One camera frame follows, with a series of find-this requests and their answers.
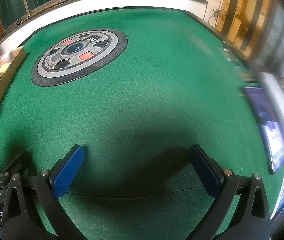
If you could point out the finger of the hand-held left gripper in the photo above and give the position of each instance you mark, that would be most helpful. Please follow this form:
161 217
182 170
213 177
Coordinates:
14 163

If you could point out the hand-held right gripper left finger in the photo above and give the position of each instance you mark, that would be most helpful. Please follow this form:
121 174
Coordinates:
68 172

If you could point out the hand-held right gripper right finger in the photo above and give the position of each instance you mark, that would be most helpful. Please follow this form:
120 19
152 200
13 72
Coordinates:
204 172

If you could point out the cardboard box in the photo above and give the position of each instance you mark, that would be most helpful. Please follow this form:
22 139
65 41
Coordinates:
5 80

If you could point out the blurred purple flat packet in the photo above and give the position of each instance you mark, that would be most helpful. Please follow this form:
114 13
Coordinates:
264 110

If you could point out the metal table edge fitting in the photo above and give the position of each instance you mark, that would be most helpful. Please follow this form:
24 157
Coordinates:
228 53

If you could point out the gold black striped door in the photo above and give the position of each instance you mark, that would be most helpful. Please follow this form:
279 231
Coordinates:
247 12

